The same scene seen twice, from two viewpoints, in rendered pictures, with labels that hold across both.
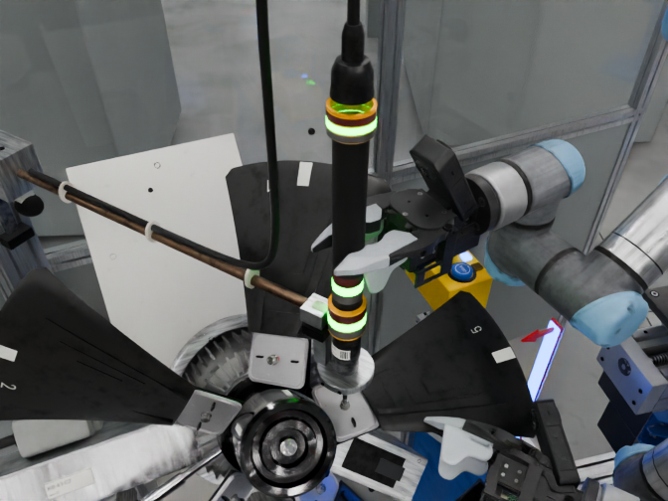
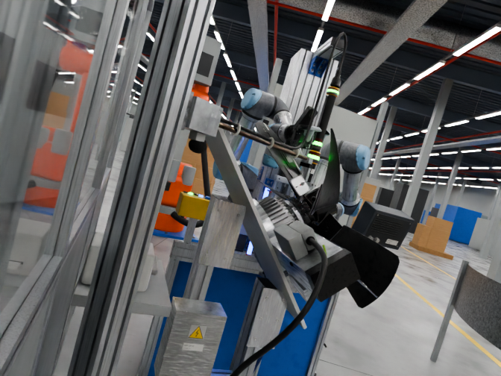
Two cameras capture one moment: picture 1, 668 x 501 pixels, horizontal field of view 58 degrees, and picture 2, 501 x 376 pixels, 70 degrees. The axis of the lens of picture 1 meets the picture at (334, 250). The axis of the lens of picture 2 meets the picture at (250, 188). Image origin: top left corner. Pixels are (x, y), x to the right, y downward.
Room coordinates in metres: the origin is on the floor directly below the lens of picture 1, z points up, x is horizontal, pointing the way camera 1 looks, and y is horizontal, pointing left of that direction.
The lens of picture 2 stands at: (0.56, 1.34, 1.28)
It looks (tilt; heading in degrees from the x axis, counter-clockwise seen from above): 4 degrees down; 274
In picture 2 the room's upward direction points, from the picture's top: 16 degrees clockwise
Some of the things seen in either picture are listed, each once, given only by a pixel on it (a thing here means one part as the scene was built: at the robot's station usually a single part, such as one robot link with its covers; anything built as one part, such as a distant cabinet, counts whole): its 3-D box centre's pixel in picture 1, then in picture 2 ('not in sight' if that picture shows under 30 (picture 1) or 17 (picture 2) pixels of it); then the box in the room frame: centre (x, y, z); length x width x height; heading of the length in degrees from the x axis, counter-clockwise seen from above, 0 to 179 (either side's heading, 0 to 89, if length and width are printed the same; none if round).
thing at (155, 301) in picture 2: not in sight; (124, 278); (0.92, 0.31, 0.85); 0.36 x 0.24 x 0.03; 113
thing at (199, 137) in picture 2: (27, 201); (198, 143); (0.77, 0.49, 1.29); 0.05 x 0.04 x 0.05; 58
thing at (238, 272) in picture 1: (150, 233); (268, 143); (0.62, 0.25, 1.35); 0.54 x 0.01 x 0.01; 58
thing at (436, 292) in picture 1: (446, 276); (196, 207); (0.87, -0.23, 1.02); 0.16 x 0.10 x 0.11; 23
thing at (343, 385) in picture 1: (338, 342); (308, 171); (0.46, -0.01, 1.31); 0.09 x 0.07 x 0.10; 58
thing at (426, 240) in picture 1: (413, 238); not in sight; (0.47, -0.08, 1.46); 0.09 x 0.05 x 0.02; 132
